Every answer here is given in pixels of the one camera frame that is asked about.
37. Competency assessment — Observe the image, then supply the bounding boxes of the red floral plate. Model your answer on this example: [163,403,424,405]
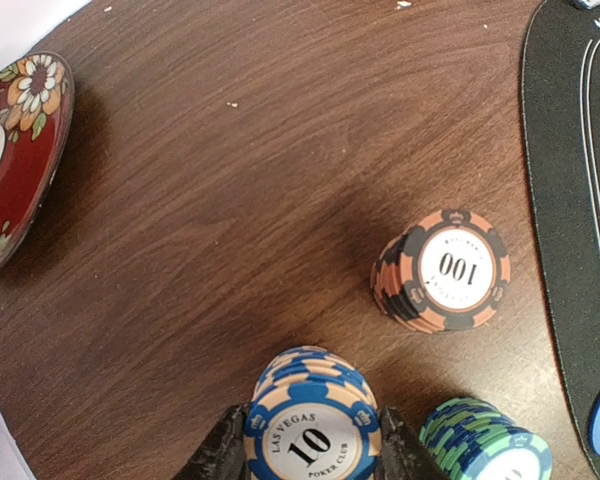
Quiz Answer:
[0,52,75,268]

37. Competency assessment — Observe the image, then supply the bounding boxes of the orange black 100 chip stack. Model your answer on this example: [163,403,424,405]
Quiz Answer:
[370,209,511,334]

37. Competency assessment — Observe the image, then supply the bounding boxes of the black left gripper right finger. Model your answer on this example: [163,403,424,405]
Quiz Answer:
[377,407,449,480]

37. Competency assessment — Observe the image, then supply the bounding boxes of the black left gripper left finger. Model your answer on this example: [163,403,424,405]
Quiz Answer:
[172,404,250,480]

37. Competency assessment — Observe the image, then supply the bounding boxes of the blue white 10 chip stack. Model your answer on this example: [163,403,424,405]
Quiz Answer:
[244,346,382,479]

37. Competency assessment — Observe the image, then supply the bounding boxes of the round black poker mat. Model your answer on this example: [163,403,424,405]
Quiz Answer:
[521,1,600,478]

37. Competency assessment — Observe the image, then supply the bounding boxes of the green blue chip stack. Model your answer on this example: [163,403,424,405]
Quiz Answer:
[419,397,553,480]

